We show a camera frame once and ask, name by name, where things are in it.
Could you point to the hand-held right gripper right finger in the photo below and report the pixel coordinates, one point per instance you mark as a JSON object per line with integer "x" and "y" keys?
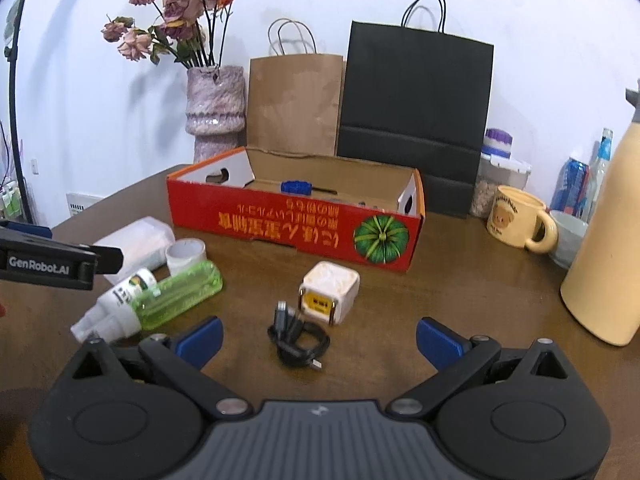
{"x": 440, "y": 342}

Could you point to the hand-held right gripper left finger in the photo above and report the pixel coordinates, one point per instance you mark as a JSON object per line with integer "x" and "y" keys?
{"x": 202, "y": 340}

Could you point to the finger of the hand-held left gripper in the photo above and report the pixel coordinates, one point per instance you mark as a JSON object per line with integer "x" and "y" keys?
{"x": 37, "y": 233}
{"x": 107, "y": 260}

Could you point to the translucent plastic container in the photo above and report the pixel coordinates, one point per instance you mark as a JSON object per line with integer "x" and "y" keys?
{"x": 145, "y": 245}

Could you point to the red cardboard box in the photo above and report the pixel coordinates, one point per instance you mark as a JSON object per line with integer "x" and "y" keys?
{"x": 280, "y": 225}

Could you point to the blue bottle cap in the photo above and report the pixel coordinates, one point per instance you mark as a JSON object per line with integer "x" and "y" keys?
{"x": 296, "y": 187}

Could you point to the white spray bottle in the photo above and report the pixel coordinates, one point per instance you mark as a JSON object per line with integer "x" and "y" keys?
{"x": 127, "y": 290}

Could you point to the green spray bottle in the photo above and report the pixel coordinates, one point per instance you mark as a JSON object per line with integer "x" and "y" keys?
{"x": 185, "y": 290}

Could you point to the small white plastic cup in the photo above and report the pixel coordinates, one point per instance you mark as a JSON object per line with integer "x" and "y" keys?
{"x": 185, "y": 256}

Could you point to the white cube charger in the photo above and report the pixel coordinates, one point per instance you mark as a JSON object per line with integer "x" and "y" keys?
{"x": 330, "y": 285}

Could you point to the yellow bear mug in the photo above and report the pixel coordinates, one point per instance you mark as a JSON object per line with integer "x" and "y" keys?
{"x": 510, "y": 215}

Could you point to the clear container of grains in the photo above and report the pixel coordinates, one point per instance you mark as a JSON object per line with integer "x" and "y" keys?
{"x": 487, "y": 195}

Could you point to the white ceramic bowl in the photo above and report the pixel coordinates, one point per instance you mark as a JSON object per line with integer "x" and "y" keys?
{"x": 567, "y": 240}

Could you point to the black lamp stand pole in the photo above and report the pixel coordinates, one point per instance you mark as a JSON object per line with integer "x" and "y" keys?
{"x": 10, "y": 54}

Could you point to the pink textured ceramic vase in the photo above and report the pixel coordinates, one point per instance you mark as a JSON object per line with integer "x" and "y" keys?
{"x": 215, "y": 110}

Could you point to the yellow thermos jug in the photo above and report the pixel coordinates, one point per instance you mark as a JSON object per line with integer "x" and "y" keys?
{"x": 610, "y": 260}

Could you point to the jar with purple lid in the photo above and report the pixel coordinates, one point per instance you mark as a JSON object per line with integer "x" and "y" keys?
{"x": 497, "y": 144}

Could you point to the clear bottle with blue label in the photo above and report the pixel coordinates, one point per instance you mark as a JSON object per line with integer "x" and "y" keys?
{"x": 600, "y": 160}

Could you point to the brown paper bag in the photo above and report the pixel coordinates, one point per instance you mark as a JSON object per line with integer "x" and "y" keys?
{"x": 295, "y": 105}

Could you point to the black paper bag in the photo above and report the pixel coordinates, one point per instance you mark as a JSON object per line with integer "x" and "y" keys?
{"x": 415, "y": 100}

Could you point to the bunch of dried roses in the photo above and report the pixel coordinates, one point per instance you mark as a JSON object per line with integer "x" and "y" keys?
{"x": 175, "y": 10}

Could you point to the white wall socket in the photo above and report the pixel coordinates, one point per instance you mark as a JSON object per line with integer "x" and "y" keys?
{"x": 34, "y": 166}

